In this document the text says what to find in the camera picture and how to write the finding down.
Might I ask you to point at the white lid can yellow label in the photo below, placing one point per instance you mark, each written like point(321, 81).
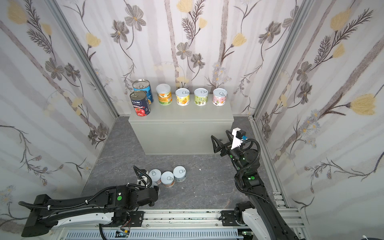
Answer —
point(183, 96)

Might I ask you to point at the white lid can orange label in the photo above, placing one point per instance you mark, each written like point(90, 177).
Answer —
point(164, 94)

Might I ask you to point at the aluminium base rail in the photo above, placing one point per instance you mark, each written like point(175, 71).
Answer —
point(153, 220)

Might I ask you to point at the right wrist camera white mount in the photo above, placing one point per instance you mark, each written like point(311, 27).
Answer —
point(239, 136)

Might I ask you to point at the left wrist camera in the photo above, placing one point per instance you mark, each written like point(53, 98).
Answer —
point(142, 180)

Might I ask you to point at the dark red label can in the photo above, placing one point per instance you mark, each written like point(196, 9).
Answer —
point(140, 103)

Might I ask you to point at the white lid can green label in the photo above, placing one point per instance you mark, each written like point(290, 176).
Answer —
point(201, 96)

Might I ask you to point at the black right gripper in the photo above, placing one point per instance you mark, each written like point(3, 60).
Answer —
point(226, 147)

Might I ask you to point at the blue label soup can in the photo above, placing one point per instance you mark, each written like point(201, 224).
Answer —
point(144, 85)

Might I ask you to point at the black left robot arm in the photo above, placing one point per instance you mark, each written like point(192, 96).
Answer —
point(115, 206)

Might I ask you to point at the white lid can pink label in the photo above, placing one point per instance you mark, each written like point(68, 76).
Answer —
point(155, 175)

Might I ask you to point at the white ribbed cable duct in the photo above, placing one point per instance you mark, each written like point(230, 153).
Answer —
point(176, 234)

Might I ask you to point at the white lid can blue label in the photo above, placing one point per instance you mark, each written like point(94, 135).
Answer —
point(179, 173)

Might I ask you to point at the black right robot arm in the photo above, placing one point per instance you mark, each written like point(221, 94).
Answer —
point(258, 218)

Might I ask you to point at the grey metal cabinet box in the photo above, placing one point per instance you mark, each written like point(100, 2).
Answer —
point(182, 130)

